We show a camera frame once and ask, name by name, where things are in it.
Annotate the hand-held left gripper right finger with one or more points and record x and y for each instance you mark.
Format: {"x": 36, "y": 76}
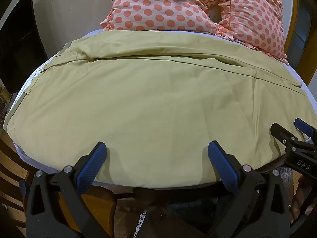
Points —
{"x": 222, "y": 166}

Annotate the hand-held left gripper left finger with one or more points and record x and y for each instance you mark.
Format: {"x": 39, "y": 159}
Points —
{"x": 92, "y": 164}

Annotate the white bed sheet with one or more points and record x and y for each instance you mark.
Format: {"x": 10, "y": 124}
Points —
{"x": 29, "y": 153}

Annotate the ruffled orange polka dot pillow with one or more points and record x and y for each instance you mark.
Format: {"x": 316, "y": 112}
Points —
{"x": 252, "y": 14}

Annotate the large orange polka dot pillow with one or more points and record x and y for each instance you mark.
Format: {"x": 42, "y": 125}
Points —
{"x": 161, "y": 5}

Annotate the white dotted cloth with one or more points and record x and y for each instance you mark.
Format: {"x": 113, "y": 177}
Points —
{"x": 140, "y": 224}

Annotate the person's right hand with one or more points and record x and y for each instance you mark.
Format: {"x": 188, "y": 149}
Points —
{"x": 298, "y": 198}

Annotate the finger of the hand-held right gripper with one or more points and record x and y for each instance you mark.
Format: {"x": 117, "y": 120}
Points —
{"x": 282, "y": 133}
{"x": 304, "y": 126}

